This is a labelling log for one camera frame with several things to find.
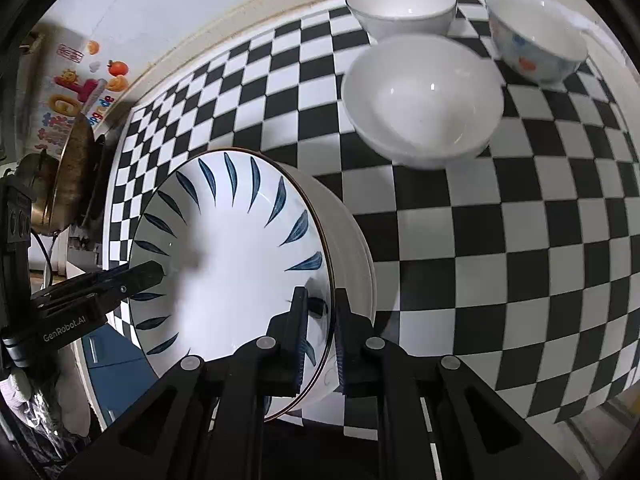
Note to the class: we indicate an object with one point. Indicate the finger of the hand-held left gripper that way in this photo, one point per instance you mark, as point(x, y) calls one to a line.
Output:
point(115, 285)

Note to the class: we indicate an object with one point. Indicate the colourful wall stickers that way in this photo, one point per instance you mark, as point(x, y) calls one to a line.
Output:
point(75, 95)

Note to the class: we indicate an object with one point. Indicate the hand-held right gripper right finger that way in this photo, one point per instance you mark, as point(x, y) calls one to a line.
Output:
point(341, 365)

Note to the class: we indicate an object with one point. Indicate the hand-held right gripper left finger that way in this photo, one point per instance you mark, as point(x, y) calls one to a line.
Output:
point(300, 365)

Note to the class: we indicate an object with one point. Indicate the blue cabinet door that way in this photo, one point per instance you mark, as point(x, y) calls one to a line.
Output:
point(120, 375)

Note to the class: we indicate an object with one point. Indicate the white floral print bowl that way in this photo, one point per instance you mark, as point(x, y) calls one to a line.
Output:
point(540, 25)

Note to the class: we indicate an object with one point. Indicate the stainless steel steamer pot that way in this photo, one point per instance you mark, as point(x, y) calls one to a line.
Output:
point(37, 195)

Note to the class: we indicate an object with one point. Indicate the white ceramic bowl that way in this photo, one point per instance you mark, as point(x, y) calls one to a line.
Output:
point(425, 95)
point(400, 0)

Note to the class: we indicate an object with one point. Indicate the plain white plate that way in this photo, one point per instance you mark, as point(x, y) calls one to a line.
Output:
point(345, 240)

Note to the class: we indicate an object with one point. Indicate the black white checkered tablecloth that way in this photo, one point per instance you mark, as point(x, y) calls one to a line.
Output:
point(450, 240)

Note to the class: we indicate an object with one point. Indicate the blue leaf pattern plate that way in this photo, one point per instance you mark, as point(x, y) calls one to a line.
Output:
point(225, 270)

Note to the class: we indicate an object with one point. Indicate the steel wok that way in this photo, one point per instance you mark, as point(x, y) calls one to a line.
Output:
point(75, 170)

